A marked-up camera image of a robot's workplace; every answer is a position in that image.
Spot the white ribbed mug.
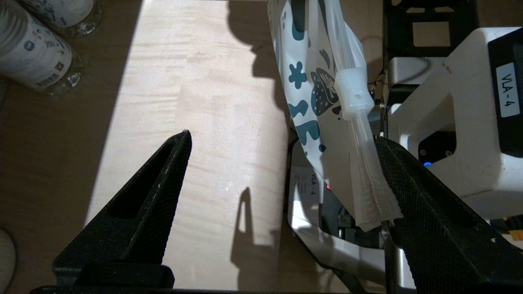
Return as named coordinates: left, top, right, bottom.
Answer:
left=0, top=228, right=18, bottom=288

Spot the silver metal box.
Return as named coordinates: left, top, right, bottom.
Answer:
left=387, top=56, right=448, bottom=87

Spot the beige wooden shelf cabinet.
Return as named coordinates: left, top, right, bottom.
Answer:
left=0, top=0, right=384, bottom=291

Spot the clear plastic water bottle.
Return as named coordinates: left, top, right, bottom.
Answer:
left=0, top=0, right=83, bottom=96
left=18, top=0, right=103, bottom=37

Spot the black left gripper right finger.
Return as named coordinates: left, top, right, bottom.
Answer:
left=375, top=137, right=523, bottom=293

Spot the white robot panel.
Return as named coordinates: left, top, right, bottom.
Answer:
left=388, top=27, right=523, bottom=221

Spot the black metal rack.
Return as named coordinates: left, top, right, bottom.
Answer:
left=383, top=0, right=479, bottom=58

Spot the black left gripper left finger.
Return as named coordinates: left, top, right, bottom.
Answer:
left=53, top=130, right=192, bottom=287

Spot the white floral plastic bag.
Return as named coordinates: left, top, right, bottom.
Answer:
left=268, top=0, right=404, bottom=232

